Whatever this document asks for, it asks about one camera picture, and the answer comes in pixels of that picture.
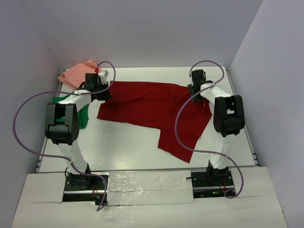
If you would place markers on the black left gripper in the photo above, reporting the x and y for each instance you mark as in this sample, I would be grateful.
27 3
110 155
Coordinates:
106 96

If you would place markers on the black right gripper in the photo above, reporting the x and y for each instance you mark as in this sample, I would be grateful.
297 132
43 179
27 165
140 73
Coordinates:
191 87

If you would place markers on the red t-shirt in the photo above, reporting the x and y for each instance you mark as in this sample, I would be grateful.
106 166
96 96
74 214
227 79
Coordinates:
161 106

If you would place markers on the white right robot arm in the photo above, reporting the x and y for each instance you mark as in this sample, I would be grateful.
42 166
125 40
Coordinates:
228 115

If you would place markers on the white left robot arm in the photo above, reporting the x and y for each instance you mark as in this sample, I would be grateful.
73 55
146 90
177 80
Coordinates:
62 125

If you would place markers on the pink t-shirt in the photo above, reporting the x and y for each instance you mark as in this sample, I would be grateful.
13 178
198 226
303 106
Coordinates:
75 76

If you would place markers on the green t-shirt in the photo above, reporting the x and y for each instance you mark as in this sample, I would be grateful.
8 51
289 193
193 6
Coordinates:
82 113

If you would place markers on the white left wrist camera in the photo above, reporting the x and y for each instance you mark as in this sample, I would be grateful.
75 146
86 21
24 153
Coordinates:
101 76

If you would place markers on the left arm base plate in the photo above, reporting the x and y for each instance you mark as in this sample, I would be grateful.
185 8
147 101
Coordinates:
77 182

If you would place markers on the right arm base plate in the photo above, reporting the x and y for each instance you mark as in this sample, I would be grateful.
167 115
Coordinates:
212 183

